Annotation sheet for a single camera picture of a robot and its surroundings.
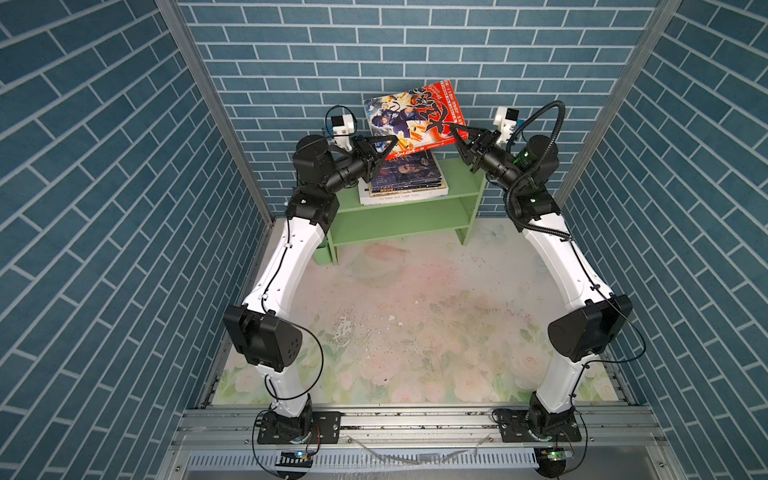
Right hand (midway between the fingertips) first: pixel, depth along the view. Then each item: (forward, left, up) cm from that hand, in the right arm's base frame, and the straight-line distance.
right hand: (453, 131), depth 62 cm
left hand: (-3, +9, -2) cm, 10 cm away
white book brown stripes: (+6, +22, -24) cm, 33 cm away
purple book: (+14, +9, -20) cm, 26 cm away
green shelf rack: (+14, +28, -43) cm, 53 cm away
